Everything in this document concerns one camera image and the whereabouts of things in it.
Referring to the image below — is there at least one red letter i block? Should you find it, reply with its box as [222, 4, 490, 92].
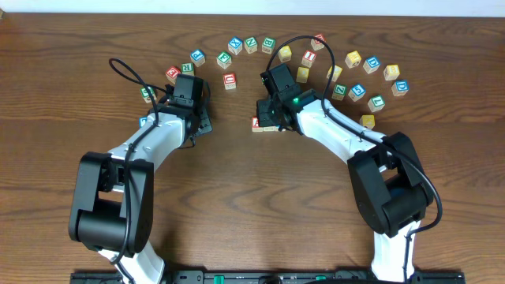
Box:
[263, 126, 278, 132]
[301, 50, 316, 68]

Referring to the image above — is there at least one red letter A block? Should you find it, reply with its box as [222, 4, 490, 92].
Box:
[252, 117, 264, 133]

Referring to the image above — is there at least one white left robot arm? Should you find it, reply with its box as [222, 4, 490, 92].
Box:
[69, 74, 212, 283]

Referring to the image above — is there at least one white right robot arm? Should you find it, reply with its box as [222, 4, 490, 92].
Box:
[256, 64, 439, 282]

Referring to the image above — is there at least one yellow letter O block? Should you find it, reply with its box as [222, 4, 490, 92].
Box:
[296, 67, 310, 83]

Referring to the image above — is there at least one red letter U block middle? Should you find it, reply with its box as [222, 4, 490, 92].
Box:
[223, 73, 237, 90]

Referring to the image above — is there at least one green letter R block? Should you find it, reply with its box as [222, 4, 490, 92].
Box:
[181, 62, 195, 76]

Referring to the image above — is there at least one red letter C block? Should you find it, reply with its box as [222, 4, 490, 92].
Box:
[165, 66, 181, 84]

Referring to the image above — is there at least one blue letter L block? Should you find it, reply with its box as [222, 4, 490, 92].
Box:
[139, 117, 148, 129]

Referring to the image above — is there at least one yellow block upper middle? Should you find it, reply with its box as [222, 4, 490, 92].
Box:
[278, 45, 292, 63]

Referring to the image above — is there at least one green letter J block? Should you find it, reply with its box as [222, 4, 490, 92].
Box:
[140, 87, 157, 103]

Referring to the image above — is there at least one blue letter P block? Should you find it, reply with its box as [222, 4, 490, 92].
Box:
[190, 49, 206, 67]

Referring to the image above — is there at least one green letter F block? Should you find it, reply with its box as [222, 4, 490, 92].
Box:
[216, 51, 232, 69]

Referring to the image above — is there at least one green letter B block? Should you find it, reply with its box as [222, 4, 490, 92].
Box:
[261, 37, 276, 54]

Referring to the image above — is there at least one green letter N block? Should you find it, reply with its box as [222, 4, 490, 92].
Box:
[244, 36, 258, 54]

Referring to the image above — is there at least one green letter Z block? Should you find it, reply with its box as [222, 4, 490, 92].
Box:
[331, 84, 347, 101]

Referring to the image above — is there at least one blue letter X block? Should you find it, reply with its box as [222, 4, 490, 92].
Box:
[228, 36, 243, 55]

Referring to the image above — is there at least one yellow letter C block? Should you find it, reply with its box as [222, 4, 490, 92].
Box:
[327, 65, 342, 82]

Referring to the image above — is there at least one red letter K block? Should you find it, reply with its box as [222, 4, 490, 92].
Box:
[311, 33, 326, 51]

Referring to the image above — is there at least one blue number 5 block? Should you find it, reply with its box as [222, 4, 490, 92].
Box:
[348, 84, 366, 102]

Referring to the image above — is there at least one yellow block lower right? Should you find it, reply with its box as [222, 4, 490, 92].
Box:
[359, 114, 376, 129]

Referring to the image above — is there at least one yellow letter M block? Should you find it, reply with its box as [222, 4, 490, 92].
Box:
[345, 50, 361, 69]

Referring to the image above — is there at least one green letter T block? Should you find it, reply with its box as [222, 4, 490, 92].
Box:
[367, 95, 385, 113]

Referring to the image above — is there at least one blue letter d block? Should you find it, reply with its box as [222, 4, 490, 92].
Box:
[391, 80, 410, 96]
[363, 56, 381, 74]

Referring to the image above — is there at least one yellow number 8 block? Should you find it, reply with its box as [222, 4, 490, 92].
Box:
[383, 65, 400, 81]

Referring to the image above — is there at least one blue letter D block right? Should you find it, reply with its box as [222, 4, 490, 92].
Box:
[391, 80, 410, 96]

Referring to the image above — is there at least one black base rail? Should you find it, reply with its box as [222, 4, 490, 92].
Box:
[70, 267, 466, 284]

